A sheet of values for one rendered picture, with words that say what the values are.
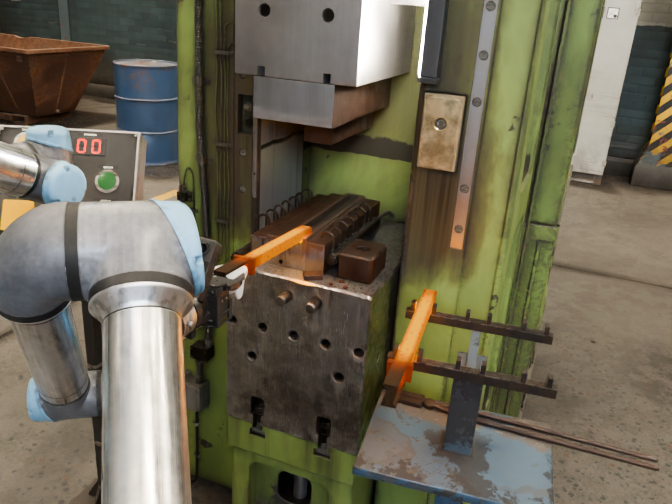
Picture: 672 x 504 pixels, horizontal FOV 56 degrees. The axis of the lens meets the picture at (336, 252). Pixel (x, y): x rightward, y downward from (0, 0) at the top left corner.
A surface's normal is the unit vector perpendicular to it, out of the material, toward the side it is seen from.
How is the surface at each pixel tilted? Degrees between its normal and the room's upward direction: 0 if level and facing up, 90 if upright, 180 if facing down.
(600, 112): 90
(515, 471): 0
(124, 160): 60
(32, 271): 90
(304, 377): 90
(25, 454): 0
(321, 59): 90
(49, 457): 0
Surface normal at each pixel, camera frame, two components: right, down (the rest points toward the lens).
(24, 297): -0.07, 0.77
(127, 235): 0.11, -0.40
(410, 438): 0.07, -0.93
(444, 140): -0.37, 0.33
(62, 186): 0.86, 0.24
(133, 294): 0.22, 0.27
